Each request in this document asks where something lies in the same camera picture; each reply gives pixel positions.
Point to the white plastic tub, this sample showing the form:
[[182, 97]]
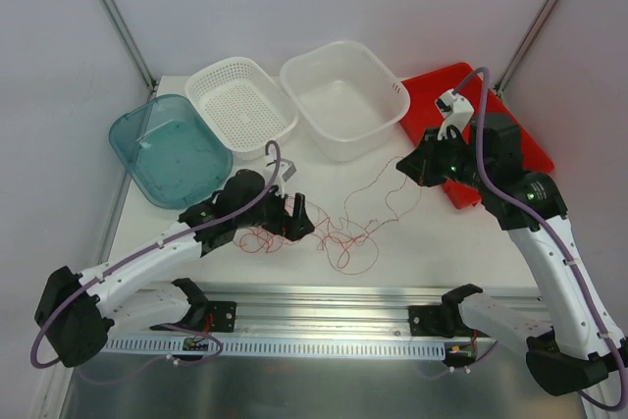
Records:
[[349, 99]]

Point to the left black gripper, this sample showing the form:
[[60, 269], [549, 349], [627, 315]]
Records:
[[286, 215]]

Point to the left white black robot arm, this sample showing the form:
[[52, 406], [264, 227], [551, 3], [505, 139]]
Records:
[[79, 312]]

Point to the aluminium mounting rail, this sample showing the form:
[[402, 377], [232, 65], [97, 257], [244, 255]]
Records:
[[326, 312]]

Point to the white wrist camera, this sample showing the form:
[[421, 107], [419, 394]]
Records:
[[286, 171], [456, 111]]

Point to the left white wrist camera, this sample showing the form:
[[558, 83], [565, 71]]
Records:
[[286, 171]]

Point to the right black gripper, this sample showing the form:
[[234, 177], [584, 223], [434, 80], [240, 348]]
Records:
[[431, 160]]

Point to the left aluminium frame post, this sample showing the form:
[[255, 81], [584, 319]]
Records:
[[119, 24]]

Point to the white slotted cable duct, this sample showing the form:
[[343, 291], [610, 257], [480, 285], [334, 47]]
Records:
[[278, 347]]

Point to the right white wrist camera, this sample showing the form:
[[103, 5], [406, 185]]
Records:
[[456, 111]]

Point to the white perforated plastic basket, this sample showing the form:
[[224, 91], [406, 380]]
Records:
[[242, 105]]

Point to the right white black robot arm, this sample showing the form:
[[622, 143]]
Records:
[[580, 345]]

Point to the aluminium frame post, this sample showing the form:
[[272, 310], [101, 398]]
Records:
[[526, 44], [119, 24]]

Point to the teal transparent plastic tub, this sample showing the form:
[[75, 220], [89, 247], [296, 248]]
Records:
[[171, 154]]

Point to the right aluminium frame post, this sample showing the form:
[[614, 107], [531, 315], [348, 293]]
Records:
[[526, 44]]

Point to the red plastic tray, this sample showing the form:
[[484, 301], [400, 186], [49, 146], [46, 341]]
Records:
[[423, 113]]

